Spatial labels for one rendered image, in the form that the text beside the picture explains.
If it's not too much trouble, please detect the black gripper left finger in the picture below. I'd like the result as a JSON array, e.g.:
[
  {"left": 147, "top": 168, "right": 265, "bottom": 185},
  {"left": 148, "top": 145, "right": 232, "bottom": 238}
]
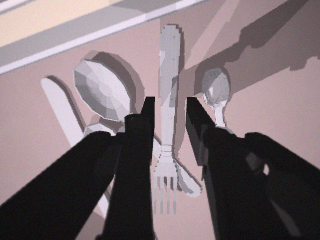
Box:
[{"left": 0, "top": 96, "right": 155, "bottom": 240}]

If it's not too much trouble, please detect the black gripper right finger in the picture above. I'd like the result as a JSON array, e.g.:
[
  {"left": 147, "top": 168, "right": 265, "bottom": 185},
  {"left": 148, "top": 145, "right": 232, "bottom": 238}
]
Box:
[{"left": 185, "top": 97, "right": 320, "bottom": 240}]

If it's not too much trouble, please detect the silver fork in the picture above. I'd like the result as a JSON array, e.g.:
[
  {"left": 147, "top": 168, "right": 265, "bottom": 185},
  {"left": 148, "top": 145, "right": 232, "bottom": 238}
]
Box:
[{"left": 154, "top": 25, "right": 180, "bottom": 214}]

